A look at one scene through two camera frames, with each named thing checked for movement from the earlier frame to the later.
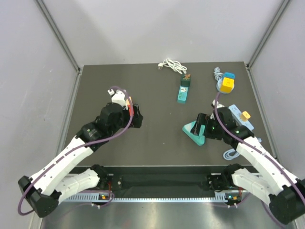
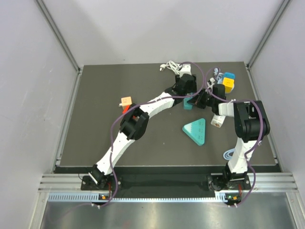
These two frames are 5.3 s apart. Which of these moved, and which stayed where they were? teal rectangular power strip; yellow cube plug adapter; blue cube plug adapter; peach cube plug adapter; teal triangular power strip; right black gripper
Moved: right black gripper; teal rectangular power strip
Stayed: teal triangular power strip; peach cube plug adapter; blue cube plug adapter; yellow cube plug adapter
